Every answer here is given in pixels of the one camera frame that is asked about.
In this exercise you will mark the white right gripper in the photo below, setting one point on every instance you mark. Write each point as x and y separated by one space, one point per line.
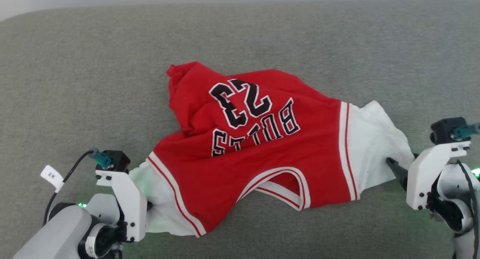
422 180

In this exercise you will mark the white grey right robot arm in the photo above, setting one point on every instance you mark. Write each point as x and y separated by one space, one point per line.
453 184

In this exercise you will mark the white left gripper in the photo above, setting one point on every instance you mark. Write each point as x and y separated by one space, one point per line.
131 202

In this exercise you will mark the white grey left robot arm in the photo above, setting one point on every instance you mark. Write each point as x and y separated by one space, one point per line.
56 232

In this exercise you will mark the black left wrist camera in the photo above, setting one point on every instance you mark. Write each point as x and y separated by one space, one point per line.
119 161

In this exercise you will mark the red Bulls basketball jersey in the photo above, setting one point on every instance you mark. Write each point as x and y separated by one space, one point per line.
262 157

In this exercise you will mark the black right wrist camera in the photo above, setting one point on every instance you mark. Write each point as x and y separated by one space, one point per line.
446 129

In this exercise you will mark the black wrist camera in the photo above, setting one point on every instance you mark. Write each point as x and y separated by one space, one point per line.
119 161
446 129

